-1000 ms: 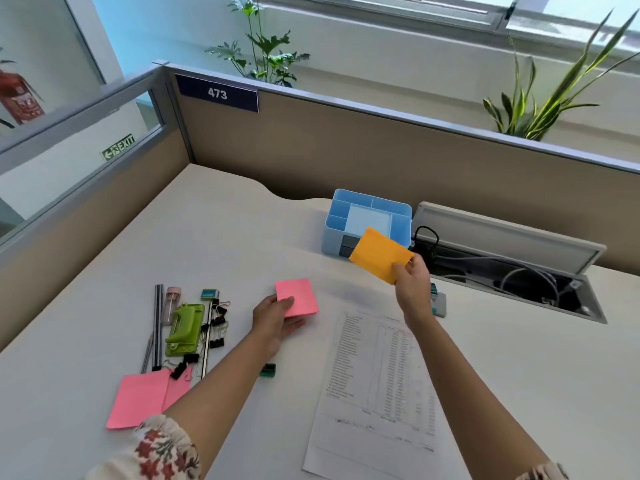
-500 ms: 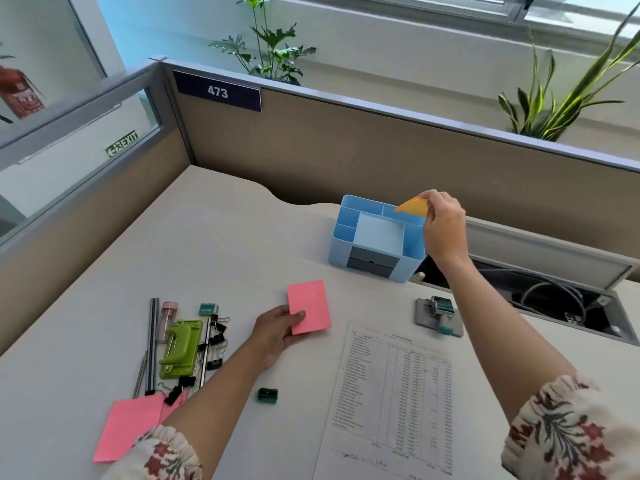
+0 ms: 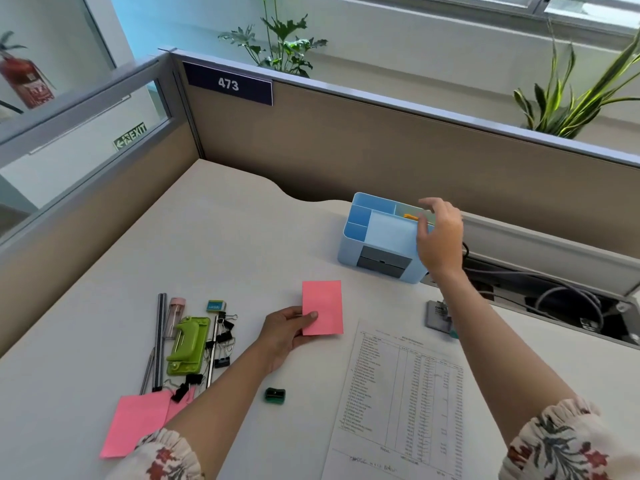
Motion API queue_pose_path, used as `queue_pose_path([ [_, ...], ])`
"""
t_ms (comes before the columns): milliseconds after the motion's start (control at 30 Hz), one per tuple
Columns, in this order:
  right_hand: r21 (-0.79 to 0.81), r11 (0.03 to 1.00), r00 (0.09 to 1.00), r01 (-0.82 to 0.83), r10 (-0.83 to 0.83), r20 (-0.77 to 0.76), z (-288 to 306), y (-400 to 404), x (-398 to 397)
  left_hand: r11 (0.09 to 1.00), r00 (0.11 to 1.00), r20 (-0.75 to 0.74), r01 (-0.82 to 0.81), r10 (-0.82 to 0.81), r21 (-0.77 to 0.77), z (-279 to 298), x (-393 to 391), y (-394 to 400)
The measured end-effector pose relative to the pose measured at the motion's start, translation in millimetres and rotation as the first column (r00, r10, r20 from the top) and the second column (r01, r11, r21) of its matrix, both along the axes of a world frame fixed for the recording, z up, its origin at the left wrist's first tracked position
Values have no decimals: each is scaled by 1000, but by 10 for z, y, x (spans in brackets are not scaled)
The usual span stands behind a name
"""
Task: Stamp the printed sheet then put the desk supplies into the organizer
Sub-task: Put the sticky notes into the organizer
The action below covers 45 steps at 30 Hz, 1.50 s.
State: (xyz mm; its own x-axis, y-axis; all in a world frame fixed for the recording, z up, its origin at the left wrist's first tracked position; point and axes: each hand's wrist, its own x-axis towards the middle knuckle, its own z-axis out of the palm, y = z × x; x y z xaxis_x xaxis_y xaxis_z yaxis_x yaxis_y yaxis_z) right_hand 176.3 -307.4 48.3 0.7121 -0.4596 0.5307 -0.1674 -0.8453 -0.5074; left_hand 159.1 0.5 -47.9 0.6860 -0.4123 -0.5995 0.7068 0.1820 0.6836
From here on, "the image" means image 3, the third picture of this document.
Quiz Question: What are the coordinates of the person's right hand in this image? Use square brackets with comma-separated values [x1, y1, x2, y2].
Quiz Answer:
[415, 197, 466, 281]

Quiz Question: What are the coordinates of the person's left hand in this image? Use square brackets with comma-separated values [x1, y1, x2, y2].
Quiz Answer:
[255, 306, 319, 375]

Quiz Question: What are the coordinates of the pink sticky note pad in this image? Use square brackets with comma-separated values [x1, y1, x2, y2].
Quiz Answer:
[301, 280, 345, 337]
[165, 387, 197, 425]
[99, 394, 173, 459]

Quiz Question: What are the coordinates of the blue desk organizer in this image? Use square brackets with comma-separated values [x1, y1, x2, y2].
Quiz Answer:
[337, 191, 437, 285]

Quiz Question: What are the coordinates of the pile of black binder clips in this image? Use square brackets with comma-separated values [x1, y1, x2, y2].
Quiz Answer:
[169, 309, 239, 403]

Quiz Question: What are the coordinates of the black silver pen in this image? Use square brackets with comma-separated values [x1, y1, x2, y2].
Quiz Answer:
[203, 314, 220, 391]

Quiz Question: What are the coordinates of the green date stamp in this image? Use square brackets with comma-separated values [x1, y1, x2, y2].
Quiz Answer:
[435, 302, 459, 341]

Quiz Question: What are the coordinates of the grey stamp pad case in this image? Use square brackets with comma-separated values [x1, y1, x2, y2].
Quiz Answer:
[425, 300, 459, 338]

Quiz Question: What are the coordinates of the green stapler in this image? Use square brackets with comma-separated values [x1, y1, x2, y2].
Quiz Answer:
[165, 316, 211, 377]

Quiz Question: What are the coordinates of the clear pink lead tube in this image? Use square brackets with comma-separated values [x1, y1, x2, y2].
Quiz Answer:
[165, 296, 187, 341]

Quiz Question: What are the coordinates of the printed paper sheet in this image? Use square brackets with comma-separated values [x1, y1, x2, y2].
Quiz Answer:
[319, 318, 466, 480]

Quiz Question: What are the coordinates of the long grey metallic pencil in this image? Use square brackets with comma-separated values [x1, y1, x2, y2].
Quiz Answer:
[157, 293, 169, 391]
[152, 293, 165, 393]

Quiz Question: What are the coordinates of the short grey pencil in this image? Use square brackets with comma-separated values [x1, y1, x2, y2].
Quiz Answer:
[139, 347, 156, 395]

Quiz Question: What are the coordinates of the person's right forearm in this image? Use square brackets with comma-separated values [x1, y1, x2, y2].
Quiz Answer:
[432, 267, 576, 448]

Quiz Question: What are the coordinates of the person's left forearm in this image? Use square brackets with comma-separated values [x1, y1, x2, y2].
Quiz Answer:
[162, 344, 273, 441]

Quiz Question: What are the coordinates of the white desk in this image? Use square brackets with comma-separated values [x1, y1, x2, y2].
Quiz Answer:
[0, 158, 640, 480]

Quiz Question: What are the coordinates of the beige partition panel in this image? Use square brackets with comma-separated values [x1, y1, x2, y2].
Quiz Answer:
[159, 47, 640, 261]

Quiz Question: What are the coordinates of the green snake plant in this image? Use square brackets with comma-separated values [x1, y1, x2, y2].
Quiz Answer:
[513, 22, 640, 141]

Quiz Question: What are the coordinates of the glass topped side partition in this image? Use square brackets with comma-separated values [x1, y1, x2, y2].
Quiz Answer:
[0, 49, 203, 358]

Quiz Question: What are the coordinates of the white floral dress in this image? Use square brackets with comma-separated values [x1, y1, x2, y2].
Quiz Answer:
[105, 397, 640, 480]

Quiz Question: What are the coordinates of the green exit sign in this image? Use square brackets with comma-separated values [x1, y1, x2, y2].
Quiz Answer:
[112, 122, 147, 152]

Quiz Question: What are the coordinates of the leafy green plant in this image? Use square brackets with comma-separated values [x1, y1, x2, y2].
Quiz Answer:
[217, 0, 329, 79]

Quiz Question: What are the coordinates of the dark blue number sign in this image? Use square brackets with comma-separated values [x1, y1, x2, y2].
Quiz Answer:
[182, 61, 275, 107]

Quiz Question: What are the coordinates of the red fire extinguisher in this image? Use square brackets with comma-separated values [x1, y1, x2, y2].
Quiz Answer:
[0, 30, 56, 111]

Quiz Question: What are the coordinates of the black cable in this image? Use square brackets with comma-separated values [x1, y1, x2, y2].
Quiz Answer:
[459, 242, 496, 297]

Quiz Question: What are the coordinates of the flat grey cable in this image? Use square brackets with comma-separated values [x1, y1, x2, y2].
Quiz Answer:
[469, 267, 541, 281]

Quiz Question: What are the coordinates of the grey desk cable tray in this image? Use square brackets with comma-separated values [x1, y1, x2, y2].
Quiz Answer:
[419, 244, 640, 351]

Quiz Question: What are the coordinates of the grey cable tray lid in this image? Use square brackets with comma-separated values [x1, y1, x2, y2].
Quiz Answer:
[459, 212, 640, 298]

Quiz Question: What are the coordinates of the looped grey cable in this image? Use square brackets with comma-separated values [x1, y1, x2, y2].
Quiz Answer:
[535, 284, 606, 331]

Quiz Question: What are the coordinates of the grey window frame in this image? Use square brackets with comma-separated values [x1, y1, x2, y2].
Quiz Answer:
[319, 0, 640, 33]

